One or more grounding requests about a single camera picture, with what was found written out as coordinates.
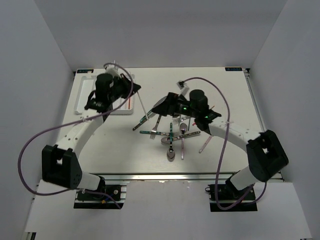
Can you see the pink handled spoon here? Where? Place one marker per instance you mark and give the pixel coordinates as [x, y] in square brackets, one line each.
[183, 128]

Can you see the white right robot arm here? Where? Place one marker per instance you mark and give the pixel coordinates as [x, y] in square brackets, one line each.
[265, 154]

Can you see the pink handled knife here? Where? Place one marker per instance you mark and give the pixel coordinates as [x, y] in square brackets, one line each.
[205, 144]

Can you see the green handled table knife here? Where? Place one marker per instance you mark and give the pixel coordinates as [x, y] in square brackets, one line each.
[150, 114]

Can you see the dark handled spoon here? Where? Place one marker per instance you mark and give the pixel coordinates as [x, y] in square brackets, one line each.
[167, 140]

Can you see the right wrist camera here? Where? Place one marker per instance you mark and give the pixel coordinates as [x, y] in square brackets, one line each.
[184, 89]

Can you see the green handled spoon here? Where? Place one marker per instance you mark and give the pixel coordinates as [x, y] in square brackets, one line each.
[171, 152]

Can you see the white divided utensil tray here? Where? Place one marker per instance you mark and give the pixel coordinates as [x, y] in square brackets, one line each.
[87, 85]

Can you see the green handled fork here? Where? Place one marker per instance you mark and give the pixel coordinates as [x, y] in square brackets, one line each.
[157, 133]

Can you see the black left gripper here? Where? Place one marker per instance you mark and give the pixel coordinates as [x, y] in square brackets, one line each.
[126, 84]

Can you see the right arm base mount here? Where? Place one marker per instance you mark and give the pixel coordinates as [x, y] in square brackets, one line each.
[227, 198]

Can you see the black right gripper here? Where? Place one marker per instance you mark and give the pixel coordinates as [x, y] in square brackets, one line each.
[169, 106]

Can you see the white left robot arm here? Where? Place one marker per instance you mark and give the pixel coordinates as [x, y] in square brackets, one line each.
[60, 165]

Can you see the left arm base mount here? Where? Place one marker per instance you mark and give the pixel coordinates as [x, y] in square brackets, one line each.
[111, 196]

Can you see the grey handled fork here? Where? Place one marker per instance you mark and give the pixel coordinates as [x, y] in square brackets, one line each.
[154, 130]

